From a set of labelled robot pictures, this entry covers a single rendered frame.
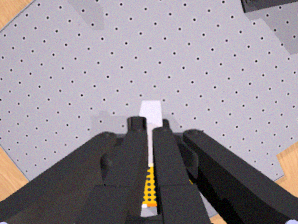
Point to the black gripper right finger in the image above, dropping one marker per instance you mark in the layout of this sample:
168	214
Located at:
238	192

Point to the yellow pipette tip rack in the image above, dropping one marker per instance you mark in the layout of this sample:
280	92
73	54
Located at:
149	196

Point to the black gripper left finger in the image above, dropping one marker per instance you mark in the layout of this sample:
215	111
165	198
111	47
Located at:
58	194

